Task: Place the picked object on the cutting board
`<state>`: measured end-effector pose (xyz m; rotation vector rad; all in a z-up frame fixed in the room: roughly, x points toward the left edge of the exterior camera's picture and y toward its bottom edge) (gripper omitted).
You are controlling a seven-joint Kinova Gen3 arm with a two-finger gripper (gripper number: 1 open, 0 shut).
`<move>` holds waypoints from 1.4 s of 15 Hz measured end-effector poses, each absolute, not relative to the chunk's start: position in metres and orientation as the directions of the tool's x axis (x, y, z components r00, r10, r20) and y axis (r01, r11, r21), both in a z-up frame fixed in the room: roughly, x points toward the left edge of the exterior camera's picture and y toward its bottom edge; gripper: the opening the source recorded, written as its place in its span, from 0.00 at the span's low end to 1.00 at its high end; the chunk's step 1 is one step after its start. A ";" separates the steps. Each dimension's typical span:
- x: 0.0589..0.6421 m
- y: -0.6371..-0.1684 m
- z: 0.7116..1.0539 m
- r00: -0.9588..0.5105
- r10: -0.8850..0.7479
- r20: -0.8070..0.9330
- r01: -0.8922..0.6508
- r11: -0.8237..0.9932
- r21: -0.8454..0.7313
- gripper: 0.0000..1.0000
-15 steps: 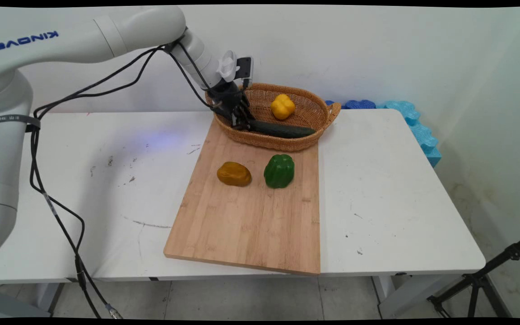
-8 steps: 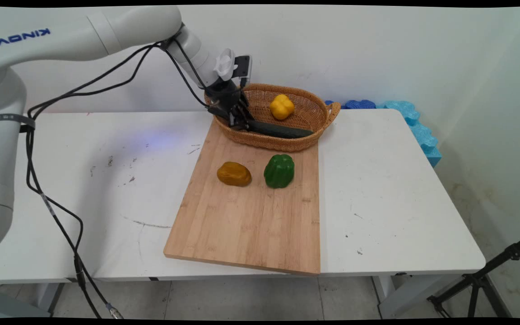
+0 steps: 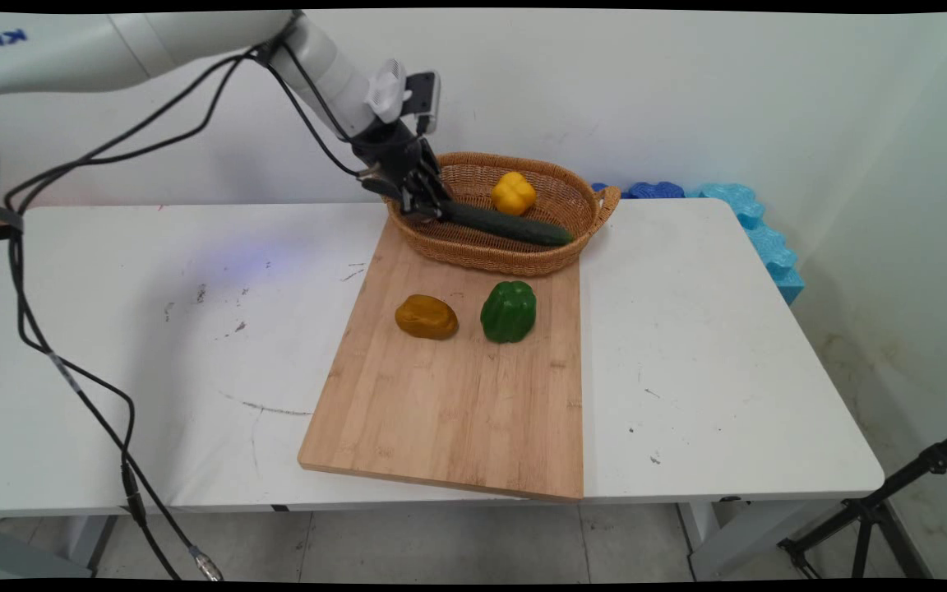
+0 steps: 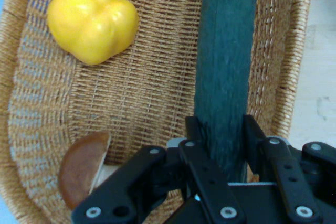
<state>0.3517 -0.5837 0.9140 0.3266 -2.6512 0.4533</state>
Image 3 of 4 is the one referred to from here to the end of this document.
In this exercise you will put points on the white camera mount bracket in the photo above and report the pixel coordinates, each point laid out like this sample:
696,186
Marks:
387,89

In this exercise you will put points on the black tripod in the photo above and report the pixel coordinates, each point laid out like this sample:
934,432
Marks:
872,510

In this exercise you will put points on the dark blue foam piece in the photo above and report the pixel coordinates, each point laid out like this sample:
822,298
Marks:
654,190

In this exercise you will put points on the mustard yellow toy vegetable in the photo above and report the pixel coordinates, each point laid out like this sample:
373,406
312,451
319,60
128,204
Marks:
427,317

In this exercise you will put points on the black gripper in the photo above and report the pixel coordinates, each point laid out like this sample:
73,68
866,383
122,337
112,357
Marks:
391,156

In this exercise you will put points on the bamboo cutting board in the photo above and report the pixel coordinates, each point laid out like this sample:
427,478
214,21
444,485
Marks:
457,411

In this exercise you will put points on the woven wicker basket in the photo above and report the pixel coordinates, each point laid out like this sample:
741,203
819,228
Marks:
482,256

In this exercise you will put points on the light blue foam block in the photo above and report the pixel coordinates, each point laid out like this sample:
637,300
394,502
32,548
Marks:
761,238

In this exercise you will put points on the dark green toy cucumber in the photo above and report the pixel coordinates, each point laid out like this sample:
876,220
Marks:
515,228

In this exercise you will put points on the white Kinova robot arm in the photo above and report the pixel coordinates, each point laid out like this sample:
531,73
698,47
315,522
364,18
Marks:
71,49

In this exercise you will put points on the white table leg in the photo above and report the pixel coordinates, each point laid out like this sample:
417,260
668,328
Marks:
87,538
736,534

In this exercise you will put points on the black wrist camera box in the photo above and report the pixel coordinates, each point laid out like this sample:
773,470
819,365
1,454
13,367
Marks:
422,99

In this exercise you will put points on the green toy bell pepper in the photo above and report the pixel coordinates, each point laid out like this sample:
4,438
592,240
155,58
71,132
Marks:
508,312

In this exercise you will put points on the yellow toy bell pepper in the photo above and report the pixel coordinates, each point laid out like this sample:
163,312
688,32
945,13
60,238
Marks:
513,194

